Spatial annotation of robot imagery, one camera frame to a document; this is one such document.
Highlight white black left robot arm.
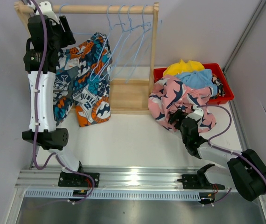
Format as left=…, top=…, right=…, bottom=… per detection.
left=22, top=15, right=85, bottom=187

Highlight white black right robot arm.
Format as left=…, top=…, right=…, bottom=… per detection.
left=168, top=109, right=266, bottom=202

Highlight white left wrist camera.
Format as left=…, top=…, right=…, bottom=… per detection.
left=28, top=0, right=60, bottom=24

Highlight red plastic bin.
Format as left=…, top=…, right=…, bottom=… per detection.
left=153, top=63, right=234, bottom=105

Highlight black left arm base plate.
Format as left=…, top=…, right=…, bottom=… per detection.
left=58, top=171, right=100, bottom=188

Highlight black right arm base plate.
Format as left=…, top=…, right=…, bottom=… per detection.
left=177, top=163, right=225, bottom=190

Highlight pink white patterned shorts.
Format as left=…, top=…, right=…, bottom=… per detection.
left=148, top=75, right=213, bottom=133

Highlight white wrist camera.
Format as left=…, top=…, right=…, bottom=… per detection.
left=28, top=0, right=60, bottom=24
left=186, top=105, right=204, bottom=122

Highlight aluminium mounting rail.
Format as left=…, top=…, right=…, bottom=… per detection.
left=15, top=165, right=199, bottom=191

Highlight blue orange patchwork shorts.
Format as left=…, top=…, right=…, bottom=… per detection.
left=53, top=32, right=112, bottom=127

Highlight yellow shorts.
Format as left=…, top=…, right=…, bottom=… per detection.
left=163, top=59, right=205, bottom=76

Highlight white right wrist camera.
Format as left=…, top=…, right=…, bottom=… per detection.
left=186, top=105, right=204, bottom=122

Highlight slotted cable duct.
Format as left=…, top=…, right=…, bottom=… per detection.
left=24, top=189, right=201, bottom=201

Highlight wooden clothes rack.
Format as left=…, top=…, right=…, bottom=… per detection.
left=13, top=1, right=159, bottom=115

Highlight light blue shorts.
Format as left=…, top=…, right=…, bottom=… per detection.
left=175, top=69, right=218, bottom=97

